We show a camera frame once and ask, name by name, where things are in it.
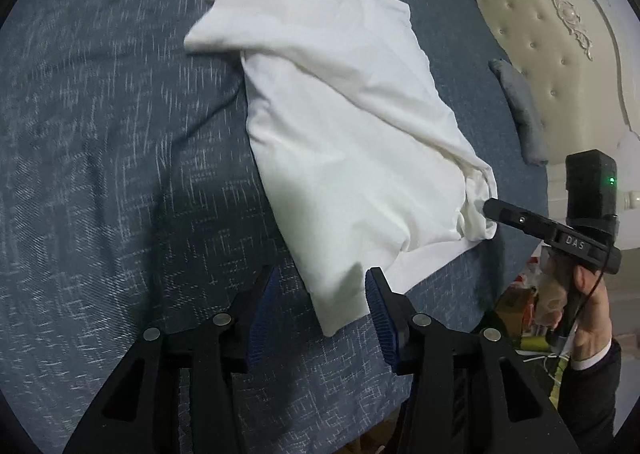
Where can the yellow green packet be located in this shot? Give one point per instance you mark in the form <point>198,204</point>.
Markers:
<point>535,342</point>

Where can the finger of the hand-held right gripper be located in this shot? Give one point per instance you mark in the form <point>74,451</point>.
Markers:
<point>520,221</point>

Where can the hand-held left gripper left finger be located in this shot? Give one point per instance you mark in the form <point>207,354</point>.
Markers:
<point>265,319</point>

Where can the person's right hand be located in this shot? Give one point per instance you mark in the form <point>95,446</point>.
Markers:
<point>592,314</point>

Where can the small grey cloth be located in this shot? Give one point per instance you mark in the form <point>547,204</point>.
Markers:
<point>522,108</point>

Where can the cream tufted headboard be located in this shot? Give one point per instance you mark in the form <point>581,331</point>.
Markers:
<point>565,33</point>

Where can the white polo shirt black trim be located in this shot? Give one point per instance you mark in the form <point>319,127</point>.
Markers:
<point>350,133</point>

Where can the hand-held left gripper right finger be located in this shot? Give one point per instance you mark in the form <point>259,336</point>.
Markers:
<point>382,324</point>

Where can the person's right forearm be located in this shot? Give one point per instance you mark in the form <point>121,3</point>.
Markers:
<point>590,399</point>

